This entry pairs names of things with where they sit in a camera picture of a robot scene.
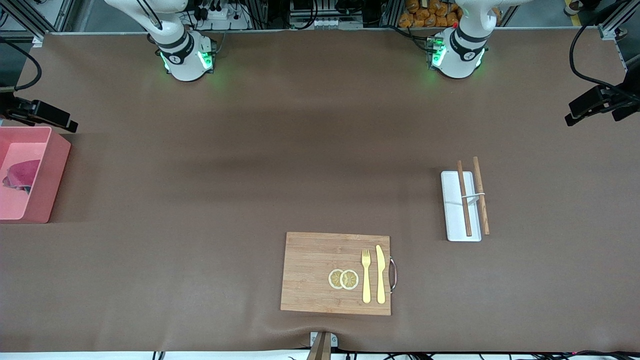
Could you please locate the brown table mat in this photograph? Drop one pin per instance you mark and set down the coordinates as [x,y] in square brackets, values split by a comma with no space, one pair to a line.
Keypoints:
[200,150]

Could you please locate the yellow fork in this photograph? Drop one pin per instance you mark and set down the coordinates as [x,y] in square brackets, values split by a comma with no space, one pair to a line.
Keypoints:
[366,285]

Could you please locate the lemon slice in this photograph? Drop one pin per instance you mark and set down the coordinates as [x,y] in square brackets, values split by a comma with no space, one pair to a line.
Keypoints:
[334,279]
[350,280]

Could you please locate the white power strip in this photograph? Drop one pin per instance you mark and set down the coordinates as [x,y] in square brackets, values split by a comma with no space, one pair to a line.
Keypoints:
[330,22]
[215,14]

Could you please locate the camera stand bracket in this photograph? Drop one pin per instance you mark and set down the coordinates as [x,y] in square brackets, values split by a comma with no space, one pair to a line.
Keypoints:
[324,347]

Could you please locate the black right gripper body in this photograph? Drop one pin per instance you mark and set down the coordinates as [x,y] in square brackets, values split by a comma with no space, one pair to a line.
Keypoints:
[19,109]

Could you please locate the orange packaged snacks pile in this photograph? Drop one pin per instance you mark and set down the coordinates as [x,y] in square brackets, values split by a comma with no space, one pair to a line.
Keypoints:
[425,17]

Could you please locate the pink plastic bin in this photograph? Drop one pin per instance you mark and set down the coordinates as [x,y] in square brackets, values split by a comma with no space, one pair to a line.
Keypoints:
[50,200]

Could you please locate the white rectangular tray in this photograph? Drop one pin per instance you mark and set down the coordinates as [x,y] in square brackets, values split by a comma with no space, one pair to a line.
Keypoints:
[452,220]

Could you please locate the brown wooden chopstick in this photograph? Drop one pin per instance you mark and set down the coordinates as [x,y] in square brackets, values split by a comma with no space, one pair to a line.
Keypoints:
[478,175]
[462,185]

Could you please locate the yellow knife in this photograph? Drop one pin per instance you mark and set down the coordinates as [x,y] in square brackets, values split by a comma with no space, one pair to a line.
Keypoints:
[381,275]

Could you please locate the aluminium frame post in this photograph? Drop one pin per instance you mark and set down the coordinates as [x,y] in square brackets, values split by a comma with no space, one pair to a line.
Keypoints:
[38,39]
[607,31]

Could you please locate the pink cloth with grey back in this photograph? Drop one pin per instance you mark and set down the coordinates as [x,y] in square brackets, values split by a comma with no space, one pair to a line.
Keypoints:
[25,172]

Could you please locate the bamboo cutting board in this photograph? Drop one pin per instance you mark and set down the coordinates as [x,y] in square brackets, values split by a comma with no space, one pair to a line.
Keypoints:
[310,270]

